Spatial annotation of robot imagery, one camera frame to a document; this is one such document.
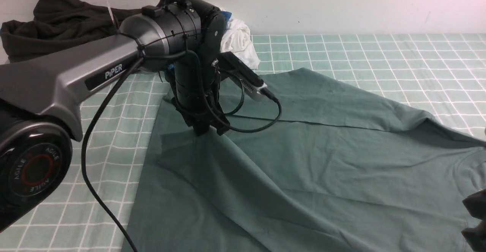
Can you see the blue crumpled garment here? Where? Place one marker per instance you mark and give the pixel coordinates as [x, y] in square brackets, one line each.
[227, 15]

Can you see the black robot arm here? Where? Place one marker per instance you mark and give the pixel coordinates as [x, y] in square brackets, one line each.
[41, 97]

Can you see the green long-sleeve top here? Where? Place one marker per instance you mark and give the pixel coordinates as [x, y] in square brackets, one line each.
[344, 170]

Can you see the green checkered table cloth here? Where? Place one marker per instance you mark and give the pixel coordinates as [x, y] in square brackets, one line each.
[441, 74]

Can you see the white crumpled garment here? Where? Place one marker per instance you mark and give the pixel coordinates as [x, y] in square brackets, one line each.
[237, 39]

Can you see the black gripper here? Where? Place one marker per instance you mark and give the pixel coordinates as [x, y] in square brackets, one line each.
[196, 96]

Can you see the dark brown crumpled garment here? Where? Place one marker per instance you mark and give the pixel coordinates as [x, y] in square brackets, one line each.
[58, 25]

